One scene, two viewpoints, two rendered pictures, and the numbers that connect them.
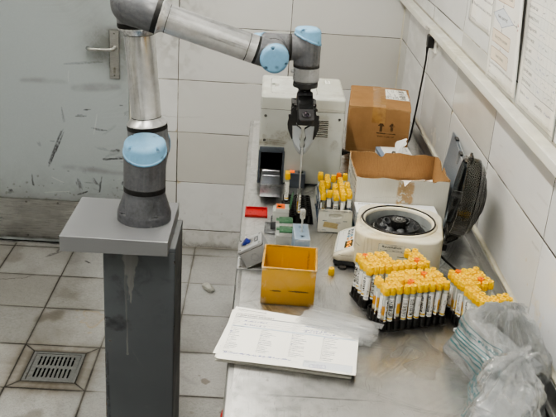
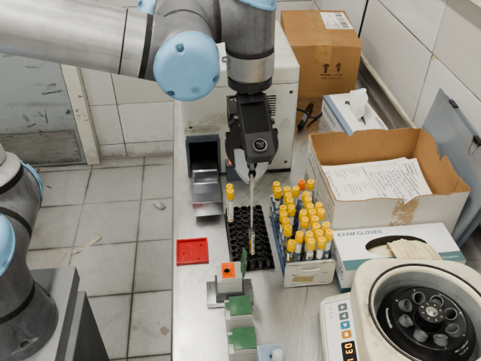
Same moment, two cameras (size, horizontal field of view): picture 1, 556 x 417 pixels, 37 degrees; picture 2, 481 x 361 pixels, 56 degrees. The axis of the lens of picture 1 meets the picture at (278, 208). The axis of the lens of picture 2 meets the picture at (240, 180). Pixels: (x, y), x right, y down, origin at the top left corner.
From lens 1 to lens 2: 1.71 m
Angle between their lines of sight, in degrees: 18
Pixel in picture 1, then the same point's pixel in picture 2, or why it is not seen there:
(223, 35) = (54, 27)
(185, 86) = not seen: hidden behind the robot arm
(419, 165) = (399, 140)
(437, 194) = (448, 208)
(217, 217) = (159, 130)
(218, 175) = (154, 95)
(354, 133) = not seen: hidden behind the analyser
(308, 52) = (253, 26)
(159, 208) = (26, 331)
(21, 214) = not seen: outside the picture
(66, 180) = (13, 116)
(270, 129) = (196, 114)
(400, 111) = (348, 47)
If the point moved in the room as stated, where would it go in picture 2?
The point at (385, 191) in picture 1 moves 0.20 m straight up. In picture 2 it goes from (375, 213) to (396, 131)
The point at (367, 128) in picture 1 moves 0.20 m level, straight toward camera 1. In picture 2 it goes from (310, 70) to (316, 102)
